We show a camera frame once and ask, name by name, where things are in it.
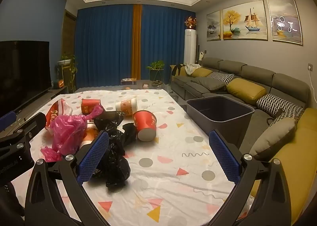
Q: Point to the grey television cabinet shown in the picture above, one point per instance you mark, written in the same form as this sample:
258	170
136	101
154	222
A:
50	93

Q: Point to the black handbag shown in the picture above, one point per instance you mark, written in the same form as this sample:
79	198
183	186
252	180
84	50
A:
270	119

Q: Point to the potted plant on metal stand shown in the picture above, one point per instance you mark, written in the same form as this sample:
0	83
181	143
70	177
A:
156	67

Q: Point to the patterned white table cloth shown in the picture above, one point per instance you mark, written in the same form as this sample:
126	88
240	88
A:
161	166

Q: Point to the small framed painting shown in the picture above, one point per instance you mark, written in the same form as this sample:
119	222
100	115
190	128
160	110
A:
213	26

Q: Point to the wooden door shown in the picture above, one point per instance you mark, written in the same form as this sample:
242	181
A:
68	35

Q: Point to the large yellow sofa cushion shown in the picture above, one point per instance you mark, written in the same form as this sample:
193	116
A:
292	166

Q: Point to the orange curtain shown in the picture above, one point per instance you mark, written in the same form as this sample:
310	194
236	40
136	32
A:
137	42

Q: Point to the small houndstooth pillow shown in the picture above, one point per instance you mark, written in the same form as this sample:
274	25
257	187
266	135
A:
221	76

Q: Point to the grey sectional sofa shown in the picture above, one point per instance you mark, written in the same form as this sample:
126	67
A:
247	70

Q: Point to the long houndstooth pillow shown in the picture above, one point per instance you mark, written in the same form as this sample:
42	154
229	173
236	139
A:
271	103

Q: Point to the framed painting with glare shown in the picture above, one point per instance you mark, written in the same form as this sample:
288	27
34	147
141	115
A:
284	21

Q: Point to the small yellow cushion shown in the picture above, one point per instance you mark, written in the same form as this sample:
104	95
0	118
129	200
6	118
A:
201	73

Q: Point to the red white plastic wrapper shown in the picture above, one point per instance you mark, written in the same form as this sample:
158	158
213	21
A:
55	112

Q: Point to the white standing air conditioner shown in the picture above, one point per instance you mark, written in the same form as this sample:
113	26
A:
190	47

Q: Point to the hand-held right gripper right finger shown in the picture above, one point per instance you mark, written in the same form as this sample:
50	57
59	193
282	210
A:
224	156

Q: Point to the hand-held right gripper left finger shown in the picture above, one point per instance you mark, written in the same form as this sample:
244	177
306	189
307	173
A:
92	156

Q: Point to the orange flower bouquet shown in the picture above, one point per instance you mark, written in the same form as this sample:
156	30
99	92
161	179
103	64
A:
190	22

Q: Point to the flat grey cushion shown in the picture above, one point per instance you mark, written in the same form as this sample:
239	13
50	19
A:
209	83

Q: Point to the pink plastic bag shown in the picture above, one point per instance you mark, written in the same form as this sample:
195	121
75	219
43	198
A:
66	129

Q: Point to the wall socket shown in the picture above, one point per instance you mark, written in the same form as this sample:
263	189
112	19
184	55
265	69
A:
310	67

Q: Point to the blue curtain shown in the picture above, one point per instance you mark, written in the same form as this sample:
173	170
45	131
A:
104	47
166	42

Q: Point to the trailing plant on tall stand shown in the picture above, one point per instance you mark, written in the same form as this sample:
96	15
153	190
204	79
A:
66	63

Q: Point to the large sailboat painting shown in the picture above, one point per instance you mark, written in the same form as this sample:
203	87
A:
245	21

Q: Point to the black plastic bag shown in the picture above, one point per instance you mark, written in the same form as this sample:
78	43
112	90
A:
116	166

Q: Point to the long yellow cushion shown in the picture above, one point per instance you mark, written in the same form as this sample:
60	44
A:
245	91

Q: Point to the dark coffee table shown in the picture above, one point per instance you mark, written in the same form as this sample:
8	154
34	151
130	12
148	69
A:
158	87

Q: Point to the large grey cushion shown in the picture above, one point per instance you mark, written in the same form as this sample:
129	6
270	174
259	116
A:
272	139

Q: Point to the black garment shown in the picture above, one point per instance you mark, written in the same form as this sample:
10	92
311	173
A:
177	70

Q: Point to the red paper cup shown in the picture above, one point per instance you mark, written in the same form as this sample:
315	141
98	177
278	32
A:
145	123
89	106

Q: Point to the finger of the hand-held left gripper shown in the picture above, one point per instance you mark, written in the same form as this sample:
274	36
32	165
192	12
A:
7	117
33	123

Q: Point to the grey plastic bin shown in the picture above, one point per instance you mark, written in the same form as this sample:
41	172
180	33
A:
237	129

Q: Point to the flat printed box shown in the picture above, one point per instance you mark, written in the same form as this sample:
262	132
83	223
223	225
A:
128	81

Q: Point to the white handheld vacuum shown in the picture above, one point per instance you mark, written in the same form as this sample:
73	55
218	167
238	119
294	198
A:
201	56

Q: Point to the black television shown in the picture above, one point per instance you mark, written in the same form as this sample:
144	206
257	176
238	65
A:
22	72

